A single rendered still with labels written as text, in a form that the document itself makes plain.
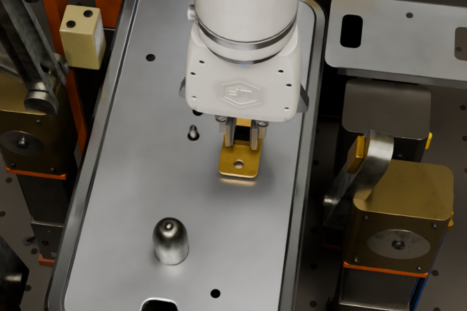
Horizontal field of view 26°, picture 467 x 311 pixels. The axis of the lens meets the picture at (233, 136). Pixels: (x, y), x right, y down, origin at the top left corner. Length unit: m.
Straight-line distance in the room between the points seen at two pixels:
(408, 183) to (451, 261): 0.37
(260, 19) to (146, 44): 0.31
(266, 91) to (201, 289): 0.19
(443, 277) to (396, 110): 0.30
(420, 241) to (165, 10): 0.37
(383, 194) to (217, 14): 0.25
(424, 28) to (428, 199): 0.24
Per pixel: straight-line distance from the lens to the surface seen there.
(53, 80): 0.98
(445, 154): 1.37
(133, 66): 1.06
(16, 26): 0.89
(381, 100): 1.06
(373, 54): 1.07
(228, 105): 0.90
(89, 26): 1.01
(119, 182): 0.98
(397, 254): 0.99
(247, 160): 0.98
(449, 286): 1.28
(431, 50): 1.09
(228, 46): 0.81
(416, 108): 1.06
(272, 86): 0.87
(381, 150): 0.87
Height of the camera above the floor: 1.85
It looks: 58 degrees down
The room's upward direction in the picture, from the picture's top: straight up
